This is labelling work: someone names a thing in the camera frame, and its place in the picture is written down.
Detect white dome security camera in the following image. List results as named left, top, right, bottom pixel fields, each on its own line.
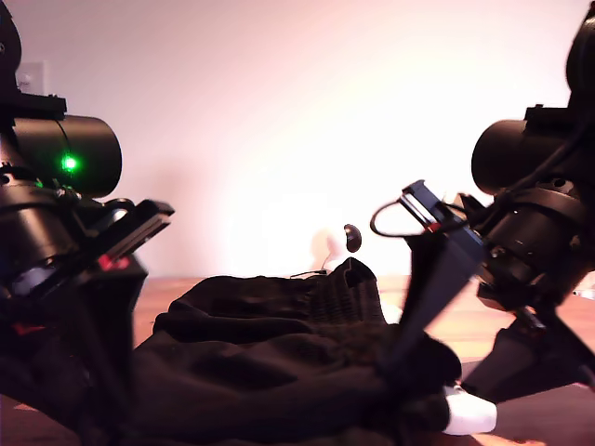
left=324, top=223, right=364, bottom=273

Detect black shorts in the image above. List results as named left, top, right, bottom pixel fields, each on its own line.
left=69, top=257, right=499, bottom=446

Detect white wall light switch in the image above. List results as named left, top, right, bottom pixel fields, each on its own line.
left=17, top=59, right=50, bottom=94

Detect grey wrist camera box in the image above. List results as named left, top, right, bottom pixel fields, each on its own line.
left=443, top=190, right=487, bottom=224
left=95, top=198, right=139, bottom=231

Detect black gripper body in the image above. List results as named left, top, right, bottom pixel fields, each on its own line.
left=402, top=179, right=595, bottom=329
left=0, top=202, right=176, bottom=321

